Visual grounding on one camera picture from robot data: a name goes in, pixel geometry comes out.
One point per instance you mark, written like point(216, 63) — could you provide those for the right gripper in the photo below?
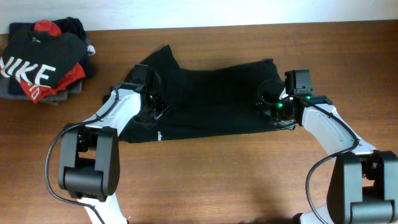
point(272, 98)

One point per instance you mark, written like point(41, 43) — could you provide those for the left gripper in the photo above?
point(163, 106)

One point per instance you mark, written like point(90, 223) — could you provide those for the black Sydrogen t-shirt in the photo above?
point(204, 103)

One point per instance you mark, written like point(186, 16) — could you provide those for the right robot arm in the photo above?
point(363, 185)

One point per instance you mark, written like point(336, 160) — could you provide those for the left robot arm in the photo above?
point(89, 165)

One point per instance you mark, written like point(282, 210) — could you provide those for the red folded t-shirt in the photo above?
point(37, 92)

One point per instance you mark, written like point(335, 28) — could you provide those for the grey folded t-shirt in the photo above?
point(75, 87)

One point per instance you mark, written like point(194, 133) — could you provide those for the navy folded t-shirt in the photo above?
point(71, 25)

